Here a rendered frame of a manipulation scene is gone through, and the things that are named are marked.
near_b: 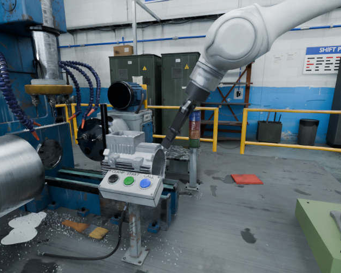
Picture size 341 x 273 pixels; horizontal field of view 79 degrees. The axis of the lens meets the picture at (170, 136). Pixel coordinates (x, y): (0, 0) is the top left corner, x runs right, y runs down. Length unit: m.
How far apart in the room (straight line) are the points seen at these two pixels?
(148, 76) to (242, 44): 3.86
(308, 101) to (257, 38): 5.61
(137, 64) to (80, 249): 3.85
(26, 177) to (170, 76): 3.54
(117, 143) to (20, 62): 0.62
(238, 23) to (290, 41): 5.56
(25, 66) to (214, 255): 1.13
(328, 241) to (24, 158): 0.95
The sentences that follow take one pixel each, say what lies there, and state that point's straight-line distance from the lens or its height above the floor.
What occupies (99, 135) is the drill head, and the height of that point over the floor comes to 1.08.
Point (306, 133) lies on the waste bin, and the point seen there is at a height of 0.31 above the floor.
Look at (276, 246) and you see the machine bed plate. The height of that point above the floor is 0.80.
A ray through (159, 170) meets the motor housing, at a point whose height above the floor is 0.98.
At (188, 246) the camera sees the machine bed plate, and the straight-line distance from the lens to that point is 0.79.
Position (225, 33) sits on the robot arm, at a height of 1.42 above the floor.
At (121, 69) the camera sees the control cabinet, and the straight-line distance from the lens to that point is 4.51.
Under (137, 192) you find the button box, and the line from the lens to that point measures 0.57.
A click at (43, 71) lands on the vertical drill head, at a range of 1.01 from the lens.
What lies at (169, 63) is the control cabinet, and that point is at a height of 1.77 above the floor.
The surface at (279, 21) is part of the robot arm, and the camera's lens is 0.51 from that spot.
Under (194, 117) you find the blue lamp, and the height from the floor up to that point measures 1.18.
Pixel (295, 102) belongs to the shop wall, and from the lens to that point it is 5.95.
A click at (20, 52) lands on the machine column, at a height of 1.48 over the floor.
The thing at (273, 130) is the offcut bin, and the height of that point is 0.35.
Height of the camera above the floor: 1.32
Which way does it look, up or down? 13 degrees down
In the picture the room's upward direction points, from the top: straight up
